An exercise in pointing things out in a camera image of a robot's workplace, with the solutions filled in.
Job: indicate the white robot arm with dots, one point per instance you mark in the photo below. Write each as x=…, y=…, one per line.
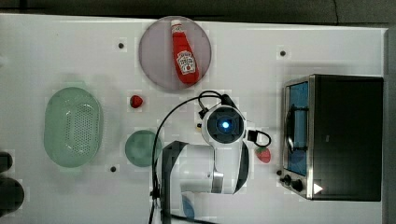
x=219, y=166

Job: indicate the silver toaster oven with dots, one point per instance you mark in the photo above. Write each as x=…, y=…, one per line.
x=333, y=137

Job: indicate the red ketchup bottle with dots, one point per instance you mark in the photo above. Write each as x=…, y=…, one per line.
x=183, y=57

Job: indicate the dark red strawberry toy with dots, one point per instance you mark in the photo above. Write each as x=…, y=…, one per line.
x=136, y=101

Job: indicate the grey round plate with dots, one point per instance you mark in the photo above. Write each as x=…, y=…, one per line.
x=155, y=52

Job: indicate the pink strawberry toy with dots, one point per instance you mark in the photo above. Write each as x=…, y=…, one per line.
x=263, y=154

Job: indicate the blue plastic cup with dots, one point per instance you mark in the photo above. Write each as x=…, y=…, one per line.
x=187, y=207

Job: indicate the green plastic colander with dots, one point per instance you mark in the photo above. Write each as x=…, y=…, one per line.
x=74, y=124

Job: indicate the green cup with handle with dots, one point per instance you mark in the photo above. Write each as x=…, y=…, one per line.
x=141, y=147

